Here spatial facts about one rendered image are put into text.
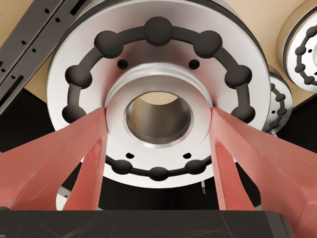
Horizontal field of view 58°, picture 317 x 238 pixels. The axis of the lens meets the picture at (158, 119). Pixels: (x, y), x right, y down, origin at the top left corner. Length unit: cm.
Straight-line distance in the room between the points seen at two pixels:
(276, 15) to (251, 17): 3
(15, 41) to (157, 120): 14
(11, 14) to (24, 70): 11
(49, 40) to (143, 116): 11
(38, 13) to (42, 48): 3
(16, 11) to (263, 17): 26
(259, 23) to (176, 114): 21
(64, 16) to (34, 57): 4
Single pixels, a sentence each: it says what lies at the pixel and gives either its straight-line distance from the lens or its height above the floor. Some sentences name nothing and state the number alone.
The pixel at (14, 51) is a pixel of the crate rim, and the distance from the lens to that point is 25.
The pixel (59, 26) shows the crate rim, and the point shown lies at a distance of 23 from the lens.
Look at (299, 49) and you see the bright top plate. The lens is 33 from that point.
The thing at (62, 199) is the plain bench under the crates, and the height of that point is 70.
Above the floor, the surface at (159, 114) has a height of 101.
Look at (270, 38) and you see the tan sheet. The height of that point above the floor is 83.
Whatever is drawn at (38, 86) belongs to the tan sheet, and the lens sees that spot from 39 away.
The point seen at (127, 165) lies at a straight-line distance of 16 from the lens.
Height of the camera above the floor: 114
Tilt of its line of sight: 54 degrees down
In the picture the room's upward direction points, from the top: 178 degrees counter-clockwise
